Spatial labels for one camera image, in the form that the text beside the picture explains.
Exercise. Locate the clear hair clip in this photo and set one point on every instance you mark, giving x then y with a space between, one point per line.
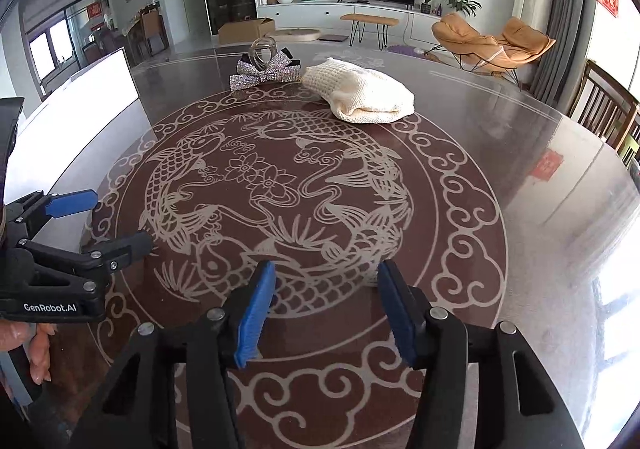
255 49

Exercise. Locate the orange lounge chair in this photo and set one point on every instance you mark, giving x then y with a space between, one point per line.
465 36

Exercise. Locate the grey curtain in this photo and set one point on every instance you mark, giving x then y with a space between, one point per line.
570 4

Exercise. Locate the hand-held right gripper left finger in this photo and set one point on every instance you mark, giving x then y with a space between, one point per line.
252 324

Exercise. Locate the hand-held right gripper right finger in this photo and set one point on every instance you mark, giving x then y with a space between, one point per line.
395 319

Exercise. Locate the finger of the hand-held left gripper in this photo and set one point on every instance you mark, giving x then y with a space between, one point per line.
70 203
130 249

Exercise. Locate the person's left hand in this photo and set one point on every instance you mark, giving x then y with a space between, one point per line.
37 359

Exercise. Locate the dark flat floor board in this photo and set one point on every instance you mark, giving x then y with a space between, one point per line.
332 37

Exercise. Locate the brown cardboard box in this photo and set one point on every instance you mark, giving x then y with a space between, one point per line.
245 31

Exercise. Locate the dark wooden chair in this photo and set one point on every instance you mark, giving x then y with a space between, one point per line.
605 104

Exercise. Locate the round beige pet bed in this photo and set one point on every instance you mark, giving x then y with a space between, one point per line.
300 34

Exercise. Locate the purple floor mat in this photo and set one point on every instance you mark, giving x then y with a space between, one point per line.
405 49

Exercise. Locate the silver rhinestone bow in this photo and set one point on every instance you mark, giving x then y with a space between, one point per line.
270 71

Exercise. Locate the sliding glass door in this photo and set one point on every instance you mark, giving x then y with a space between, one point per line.
60 39

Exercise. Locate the white storage container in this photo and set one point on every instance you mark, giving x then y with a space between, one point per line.
75 129

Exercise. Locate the wooden dining chair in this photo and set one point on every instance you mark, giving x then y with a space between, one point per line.
152 29

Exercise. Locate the cream knitted mitt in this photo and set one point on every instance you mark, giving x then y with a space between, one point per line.
365 94

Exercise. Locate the white television cabinet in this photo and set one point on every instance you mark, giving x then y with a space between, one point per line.
300 14

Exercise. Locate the orange-topped bench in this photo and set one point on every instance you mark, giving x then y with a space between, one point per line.
367 19

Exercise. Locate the small potted plant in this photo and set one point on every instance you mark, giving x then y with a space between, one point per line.
425 0

